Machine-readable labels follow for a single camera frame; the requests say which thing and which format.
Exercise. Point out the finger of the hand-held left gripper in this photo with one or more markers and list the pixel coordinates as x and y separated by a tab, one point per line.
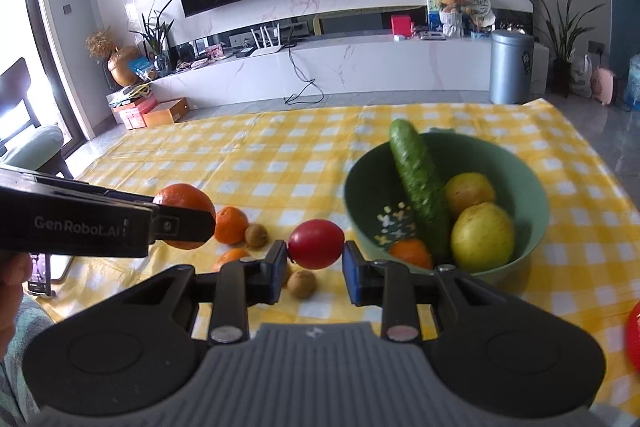
185	224

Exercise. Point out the white marble tv cabinet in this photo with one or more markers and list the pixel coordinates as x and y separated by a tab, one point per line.
360	67

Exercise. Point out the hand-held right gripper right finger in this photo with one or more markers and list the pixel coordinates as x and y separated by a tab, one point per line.
354	279

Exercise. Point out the black set-top box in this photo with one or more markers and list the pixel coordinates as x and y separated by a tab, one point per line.
245	53

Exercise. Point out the green colander bowl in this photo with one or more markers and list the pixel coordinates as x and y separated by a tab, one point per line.
520	187

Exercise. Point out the black smartphone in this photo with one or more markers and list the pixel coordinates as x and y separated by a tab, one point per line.
42	274

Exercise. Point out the dried flower bunch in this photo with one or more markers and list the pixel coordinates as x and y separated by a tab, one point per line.
100	43

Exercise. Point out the glass sliding door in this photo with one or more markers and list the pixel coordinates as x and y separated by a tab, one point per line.
45	32

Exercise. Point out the pile of papers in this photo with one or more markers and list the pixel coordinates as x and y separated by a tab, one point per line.
130	96

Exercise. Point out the olive green pear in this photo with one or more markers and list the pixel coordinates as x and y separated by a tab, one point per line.
470	192

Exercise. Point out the white plastic bag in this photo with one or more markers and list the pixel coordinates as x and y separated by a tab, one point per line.
581	77

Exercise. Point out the blue snack bag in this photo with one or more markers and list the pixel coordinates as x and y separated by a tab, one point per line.
139	67

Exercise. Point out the red cup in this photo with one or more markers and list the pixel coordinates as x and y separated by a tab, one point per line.
634	337

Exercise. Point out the orange cardboard box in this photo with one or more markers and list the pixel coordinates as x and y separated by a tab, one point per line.
167	112

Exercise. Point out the pink cardboard box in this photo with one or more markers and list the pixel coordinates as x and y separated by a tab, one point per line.
132	117

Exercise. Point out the green blue picture card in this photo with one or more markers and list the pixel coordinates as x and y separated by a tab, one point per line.
433	14

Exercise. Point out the green cucumber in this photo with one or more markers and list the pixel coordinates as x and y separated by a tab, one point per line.
417	177

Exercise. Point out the brown teddy bear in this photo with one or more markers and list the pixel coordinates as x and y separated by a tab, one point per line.
451	12

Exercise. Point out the pink patterned tin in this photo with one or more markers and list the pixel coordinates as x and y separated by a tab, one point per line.
214	52

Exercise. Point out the white router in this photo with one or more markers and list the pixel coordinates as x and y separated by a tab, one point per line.
267	51

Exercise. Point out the yellow checked tablecloth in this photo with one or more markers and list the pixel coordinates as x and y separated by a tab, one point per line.
300	147

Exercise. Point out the dark wooden chair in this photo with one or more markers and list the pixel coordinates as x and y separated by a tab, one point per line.
15	92

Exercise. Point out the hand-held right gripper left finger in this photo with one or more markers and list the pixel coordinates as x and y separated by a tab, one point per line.
274	274

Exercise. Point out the silver trash can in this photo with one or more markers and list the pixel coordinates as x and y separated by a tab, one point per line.
510	67

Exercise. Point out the yellow green pear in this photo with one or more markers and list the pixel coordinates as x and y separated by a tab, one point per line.
482	237

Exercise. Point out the pale green cushion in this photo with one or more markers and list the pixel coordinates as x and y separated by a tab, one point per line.
30	152

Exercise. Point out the leafy plant in glass vase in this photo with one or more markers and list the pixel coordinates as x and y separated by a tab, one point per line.
159	57

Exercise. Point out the red tomato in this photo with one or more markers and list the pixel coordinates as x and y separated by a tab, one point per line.
316	244

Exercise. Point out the small brown kiwi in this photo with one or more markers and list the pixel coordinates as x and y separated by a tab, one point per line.
256	235
301	284

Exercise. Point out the person's left hand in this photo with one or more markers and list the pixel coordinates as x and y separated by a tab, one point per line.
11	279

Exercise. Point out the blue water bottle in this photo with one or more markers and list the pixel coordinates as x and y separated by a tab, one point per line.
634	82

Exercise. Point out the small pink heater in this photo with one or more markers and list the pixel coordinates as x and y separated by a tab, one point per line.
604	87

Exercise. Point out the potted snake plant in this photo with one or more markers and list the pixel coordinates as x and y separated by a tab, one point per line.
562	77

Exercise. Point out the teal fleece cloth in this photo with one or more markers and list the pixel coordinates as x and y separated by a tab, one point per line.
35	314

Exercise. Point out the round printed hand fan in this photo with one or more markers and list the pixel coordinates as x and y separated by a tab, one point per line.
479	7

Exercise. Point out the orange mandarin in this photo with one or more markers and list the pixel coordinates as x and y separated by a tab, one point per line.
232	255
182	197
231	224
411	254

